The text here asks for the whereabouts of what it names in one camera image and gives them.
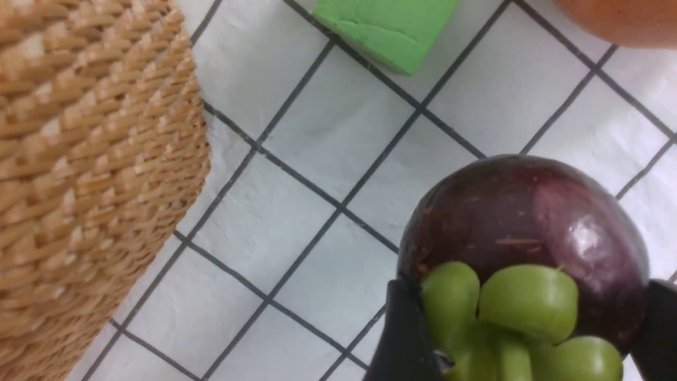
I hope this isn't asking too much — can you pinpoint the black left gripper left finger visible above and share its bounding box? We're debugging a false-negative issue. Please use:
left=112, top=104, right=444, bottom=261
left=363, top=279, right=444, bottom=380

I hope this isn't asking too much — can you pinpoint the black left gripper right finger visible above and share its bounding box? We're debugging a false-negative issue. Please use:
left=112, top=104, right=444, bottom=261
left=630, top=279, right=676, bottom=380

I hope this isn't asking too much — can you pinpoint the purple mangosteen green calyx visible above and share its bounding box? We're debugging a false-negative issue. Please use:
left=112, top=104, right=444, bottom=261
left=397, top=155, right=650, bottom=381

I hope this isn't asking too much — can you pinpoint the brown potato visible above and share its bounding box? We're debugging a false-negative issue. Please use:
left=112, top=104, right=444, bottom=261
left=554, top=1, right=676, bottom=50

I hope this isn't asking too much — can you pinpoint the white checkered tablecloth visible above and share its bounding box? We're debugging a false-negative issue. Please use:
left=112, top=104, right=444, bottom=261
left=67, top=1, right=675, bottom=380

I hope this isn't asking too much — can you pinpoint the green foam cube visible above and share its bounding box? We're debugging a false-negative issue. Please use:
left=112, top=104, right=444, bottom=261
left=312, top=1, right=460, bottom=76

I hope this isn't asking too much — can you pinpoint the woven wicker basket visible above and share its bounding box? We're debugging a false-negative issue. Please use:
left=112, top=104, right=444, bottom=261
left=1, top=1, right=210, bottom=380

